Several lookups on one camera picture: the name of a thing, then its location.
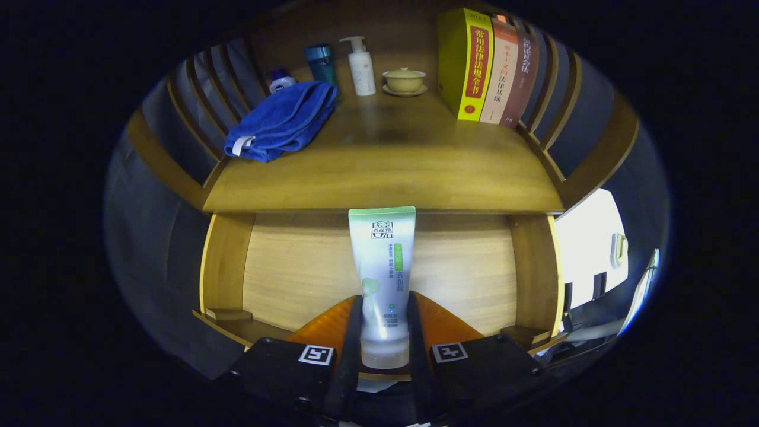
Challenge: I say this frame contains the teal bottle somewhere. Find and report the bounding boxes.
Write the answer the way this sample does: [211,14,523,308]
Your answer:
[304,43,339,90]

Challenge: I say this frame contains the brown wooden cabinet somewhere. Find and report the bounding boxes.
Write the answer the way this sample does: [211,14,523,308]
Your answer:
[125,0,641,214]

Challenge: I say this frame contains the white green cleanser tube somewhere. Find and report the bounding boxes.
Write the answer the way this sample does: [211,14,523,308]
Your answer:
[348,206,417,369]

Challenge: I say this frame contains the brown book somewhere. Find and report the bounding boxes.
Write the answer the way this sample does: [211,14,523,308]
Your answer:
[500,27,540,129]

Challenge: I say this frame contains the wooden countertop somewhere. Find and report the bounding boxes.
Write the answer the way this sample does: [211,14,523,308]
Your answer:
[203,89,564,214]

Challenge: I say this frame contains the thick yellow book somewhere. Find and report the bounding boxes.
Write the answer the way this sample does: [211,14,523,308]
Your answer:
[437,8,495,122]

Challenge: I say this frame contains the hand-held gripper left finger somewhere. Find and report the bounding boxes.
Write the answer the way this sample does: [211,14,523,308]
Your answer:
[219,295,363,425]

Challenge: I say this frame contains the small white blue-capped bottle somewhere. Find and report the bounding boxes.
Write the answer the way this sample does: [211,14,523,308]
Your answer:
[269,68,297,94]

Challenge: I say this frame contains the white pump bottle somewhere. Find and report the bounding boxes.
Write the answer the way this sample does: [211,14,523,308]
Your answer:
[339,36,377,97]

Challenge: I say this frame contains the blue folded towel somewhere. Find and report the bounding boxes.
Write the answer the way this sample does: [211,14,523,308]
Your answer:
[224,81,339,163]

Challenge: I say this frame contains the yellow lidded teacup with saucer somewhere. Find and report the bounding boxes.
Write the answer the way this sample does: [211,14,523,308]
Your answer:
[381,67,429,97]

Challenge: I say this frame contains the brown wooden drawer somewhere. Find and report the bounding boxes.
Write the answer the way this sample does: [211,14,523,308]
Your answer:
[193,211,567,380]

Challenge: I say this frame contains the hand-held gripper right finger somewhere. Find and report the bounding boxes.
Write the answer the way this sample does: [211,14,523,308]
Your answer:
[406,291,545,423]

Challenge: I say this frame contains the orange and white book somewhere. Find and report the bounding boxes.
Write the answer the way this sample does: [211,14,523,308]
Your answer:
[479,17,520,125]

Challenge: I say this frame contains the white side cabinet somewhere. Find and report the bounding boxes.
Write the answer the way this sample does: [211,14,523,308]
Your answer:
[554,189,629,309]

